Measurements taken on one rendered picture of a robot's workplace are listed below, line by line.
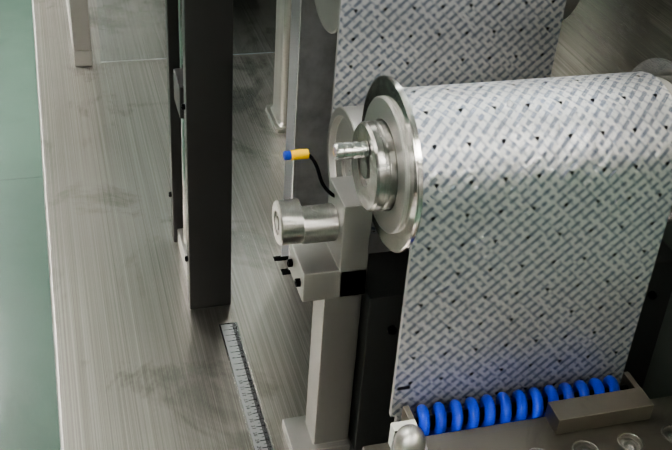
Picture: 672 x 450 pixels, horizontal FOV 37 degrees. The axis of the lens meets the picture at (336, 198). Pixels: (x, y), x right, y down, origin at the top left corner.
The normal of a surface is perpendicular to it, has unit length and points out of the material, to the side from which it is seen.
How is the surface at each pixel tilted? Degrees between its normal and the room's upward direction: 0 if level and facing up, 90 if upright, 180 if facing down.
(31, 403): 0
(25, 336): 0
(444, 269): 90
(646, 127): 46
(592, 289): 90
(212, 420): 0
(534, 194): 90
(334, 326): 90
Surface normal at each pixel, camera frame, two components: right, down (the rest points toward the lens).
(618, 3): -0.96, 0.09
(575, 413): 0.07, -0.84
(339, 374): 0.27, 0.53
